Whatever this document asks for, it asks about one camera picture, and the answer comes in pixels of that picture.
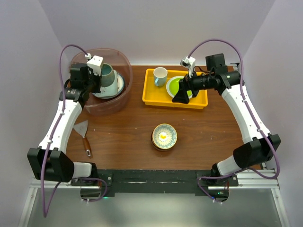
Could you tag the teal glazed mug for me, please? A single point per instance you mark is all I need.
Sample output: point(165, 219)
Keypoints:
point(108, 77)

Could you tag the white scalloped plate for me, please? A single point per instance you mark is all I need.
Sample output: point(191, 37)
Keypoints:
point(167, 91)

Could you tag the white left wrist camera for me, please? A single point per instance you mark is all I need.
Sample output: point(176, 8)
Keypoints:
point(94, 62)

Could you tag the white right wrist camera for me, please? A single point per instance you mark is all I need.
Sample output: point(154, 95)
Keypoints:
point(189, 63)

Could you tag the yellow rimmed bowl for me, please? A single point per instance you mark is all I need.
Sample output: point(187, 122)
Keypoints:
point(164, 135)

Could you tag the mint green divided dish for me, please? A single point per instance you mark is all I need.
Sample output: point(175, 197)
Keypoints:
point(110, 91)

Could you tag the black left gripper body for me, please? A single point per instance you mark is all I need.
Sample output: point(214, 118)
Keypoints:
point(93, 83)

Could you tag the wooden handled metal scraper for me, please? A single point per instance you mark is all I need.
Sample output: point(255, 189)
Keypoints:
point(81, 129)

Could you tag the transparent pink plastic bin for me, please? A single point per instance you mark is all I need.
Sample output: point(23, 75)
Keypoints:
point(97, 106)

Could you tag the light blue ceramic mug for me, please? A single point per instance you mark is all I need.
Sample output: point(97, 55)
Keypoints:
point(160, 76)

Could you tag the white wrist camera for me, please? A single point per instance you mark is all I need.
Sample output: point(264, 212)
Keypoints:
point(189, 63)
point(94, 62)

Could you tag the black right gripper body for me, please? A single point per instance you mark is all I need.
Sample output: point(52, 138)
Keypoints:
point(200, 82)

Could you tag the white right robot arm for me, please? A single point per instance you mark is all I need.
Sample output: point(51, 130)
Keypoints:
point(259, 143)

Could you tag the lime green small plate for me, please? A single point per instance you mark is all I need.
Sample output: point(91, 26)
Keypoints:
point(172, 87)

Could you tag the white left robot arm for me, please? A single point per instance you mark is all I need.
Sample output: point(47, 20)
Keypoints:
point(49, 160)

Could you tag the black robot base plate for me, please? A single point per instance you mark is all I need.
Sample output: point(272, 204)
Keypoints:
point(156, 181)

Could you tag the yellow plastic tray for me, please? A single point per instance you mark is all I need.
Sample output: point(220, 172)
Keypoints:
point(158, 96)

